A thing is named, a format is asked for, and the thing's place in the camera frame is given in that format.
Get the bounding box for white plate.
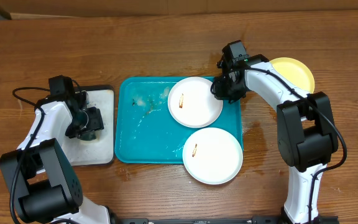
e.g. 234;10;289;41
182;128;243;185
167;77;223;128

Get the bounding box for yellow round plate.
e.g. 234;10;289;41
270;57;315;93

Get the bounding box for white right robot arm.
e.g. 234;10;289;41
211;53;338;223

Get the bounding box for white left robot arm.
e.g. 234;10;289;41
0;86;118;223

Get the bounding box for black soapy water tray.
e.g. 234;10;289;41
61;85;115;166

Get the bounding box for teal plastic tray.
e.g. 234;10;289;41
114;76;244;165

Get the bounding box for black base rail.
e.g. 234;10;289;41
116;215;340;224

